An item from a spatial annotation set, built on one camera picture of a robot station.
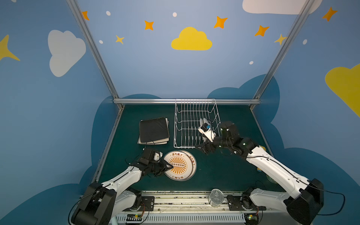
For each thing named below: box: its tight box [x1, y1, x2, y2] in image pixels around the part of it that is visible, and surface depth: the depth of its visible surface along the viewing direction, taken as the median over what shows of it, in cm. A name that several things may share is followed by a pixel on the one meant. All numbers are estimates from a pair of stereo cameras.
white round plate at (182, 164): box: [164, 150, 194, 181], surface depth 88 cm
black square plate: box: [139, 116, 170, 143], surface depth 106 cm
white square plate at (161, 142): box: [137, 117, 170, 146], surface depth 98 cm
